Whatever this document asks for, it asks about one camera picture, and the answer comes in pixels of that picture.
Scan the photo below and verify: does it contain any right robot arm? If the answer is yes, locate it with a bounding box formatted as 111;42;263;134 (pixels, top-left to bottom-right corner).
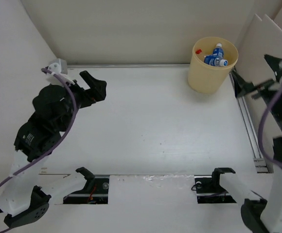
210;54;282;233

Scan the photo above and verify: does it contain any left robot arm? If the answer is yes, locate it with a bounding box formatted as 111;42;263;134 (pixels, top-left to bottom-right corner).
0;71;107;229

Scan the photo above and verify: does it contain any blue label bottle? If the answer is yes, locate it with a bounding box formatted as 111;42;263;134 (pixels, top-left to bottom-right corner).
204;55;228;67
212;43;224;58

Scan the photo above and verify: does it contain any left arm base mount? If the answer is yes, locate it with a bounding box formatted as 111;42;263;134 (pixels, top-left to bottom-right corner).
63;175;110;205

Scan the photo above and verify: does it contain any yellow plastic bin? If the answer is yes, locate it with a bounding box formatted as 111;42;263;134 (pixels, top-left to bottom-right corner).
188;36;238;94

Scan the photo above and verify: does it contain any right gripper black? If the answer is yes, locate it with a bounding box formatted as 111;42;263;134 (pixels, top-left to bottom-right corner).
231;51;282;133

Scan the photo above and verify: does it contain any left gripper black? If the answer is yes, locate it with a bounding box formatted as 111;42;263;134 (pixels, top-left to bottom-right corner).
55;71;106;132

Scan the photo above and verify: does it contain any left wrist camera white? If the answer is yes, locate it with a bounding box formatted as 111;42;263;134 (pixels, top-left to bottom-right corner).
45;58;71;83

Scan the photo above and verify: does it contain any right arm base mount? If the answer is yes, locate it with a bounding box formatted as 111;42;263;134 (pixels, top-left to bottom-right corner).
191;175;236;204

